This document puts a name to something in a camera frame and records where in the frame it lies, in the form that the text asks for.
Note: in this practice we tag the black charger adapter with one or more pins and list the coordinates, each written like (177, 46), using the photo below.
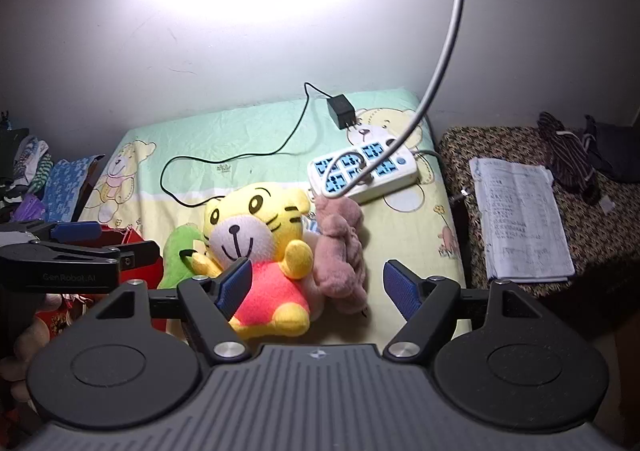
(340, 108)

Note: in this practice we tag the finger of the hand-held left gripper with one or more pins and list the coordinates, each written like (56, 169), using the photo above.
(75, 230)
(135, 253)

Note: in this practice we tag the black garment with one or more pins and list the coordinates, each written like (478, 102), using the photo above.
(615, 151)

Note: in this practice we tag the bear print bedsheet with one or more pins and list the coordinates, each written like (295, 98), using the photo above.
(240, 141)

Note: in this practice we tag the blue patterned cloth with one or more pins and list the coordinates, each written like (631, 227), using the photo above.
(70, 186)

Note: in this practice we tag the person's left hand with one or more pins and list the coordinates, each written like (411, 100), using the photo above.
(22, 361)

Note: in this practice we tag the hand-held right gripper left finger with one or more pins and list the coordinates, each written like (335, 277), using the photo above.
(235, 287)

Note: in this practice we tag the pink plush toy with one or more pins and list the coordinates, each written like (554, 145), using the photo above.
(340, 251)

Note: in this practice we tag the red box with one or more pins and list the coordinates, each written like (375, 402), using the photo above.
(117, 234)

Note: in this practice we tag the white and blue power strip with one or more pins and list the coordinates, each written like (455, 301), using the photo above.
(395, 171)

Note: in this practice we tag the brown patterned cloth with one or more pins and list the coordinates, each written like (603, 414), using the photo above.
(600, 231)

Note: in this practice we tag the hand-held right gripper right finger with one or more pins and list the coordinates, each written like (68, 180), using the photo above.
(402, 288)

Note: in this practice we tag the yellow tiger plush toy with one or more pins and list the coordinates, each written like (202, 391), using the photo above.
(250, 231)

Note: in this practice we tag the handwritten notebook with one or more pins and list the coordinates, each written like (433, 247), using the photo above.
(520, 216)

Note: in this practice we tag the pile of clothes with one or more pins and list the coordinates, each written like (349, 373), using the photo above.
(30, 161)

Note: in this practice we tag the green plush toy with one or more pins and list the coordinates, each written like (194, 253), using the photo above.
(175, 256)

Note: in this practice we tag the dark striped garment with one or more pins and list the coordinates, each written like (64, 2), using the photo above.
(565, 151)

